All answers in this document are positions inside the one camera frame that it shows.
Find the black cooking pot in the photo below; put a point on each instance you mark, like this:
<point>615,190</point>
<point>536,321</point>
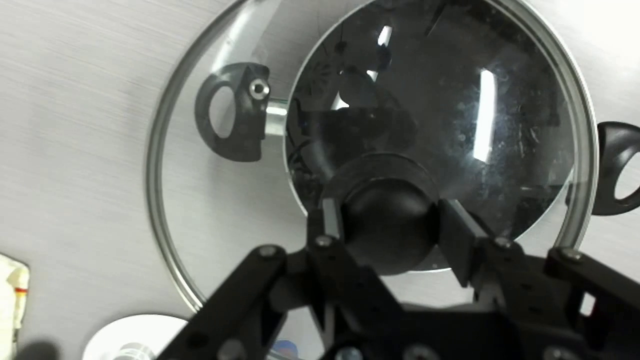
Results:
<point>426,101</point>

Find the white small carton box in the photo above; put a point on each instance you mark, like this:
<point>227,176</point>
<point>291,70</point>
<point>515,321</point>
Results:
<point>14,283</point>

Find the white round plate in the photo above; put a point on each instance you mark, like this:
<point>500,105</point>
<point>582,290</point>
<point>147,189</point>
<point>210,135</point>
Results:
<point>139,337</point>

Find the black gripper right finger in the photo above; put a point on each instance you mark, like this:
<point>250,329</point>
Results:
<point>561,307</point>

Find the glass pot lid black knob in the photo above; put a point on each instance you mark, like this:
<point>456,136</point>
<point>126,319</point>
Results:
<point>208,213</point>

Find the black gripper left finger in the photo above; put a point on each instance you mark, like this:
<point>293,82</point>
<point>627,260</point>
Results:
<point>335,277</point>

